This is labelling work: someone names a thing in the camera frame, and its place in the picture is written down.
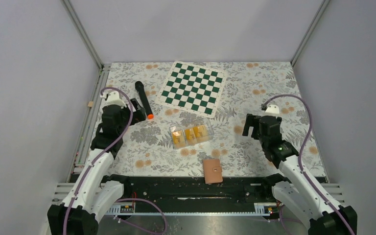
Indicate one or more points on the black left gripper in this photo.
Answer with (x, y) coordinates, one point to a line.
(138, 115)

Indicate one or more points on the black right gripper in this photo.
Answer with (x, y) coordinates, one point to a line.
(252, 121)

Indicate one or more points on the clear acrylic card box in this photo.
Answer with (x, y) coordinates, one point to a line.
(200, 121)

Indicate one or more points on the tan leather card holder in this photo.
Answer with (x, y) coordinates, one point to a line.
(212, 171)

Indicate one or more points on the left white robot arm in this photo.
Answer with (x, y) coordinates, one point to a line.
(82, 209)

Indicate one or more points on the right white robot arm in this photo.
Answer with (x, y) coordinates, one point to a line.
(295, 186)

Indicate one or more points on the yellow credit cards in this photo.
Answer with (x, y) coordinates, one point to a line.
(189, 136)

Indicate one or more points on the black marker orange cap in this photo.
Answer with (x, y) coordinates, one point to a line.
(141, 92)

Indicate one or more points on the floral patterned table mat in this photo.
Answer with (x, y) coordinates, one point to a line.
(147, 149)

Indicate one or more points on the green white checkerboard mat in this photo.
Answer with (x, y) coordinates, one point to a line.
(192, 88)

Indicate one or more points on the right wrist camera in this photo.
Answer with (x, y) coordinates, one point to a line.
(272, 110)

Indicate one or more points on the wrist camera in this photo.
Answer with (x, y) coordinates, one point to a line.
(113, 98)
(272, 110)

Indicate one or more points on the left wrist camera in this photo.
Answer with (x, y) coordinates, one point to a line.
(113, 98)

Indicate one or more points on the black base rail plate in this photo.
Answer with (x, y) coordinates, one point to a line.
(192, 196)

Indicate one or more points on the aluminium frame post right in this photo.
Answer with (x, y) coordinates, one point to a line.
(316, 19)

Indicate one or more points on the aluminium frame post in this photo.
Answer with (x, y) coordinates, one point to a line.
(82, 33)
(316, 19)

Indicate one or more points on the aluminium frame post left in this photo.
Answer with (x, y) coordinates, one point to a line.
(82, 33)

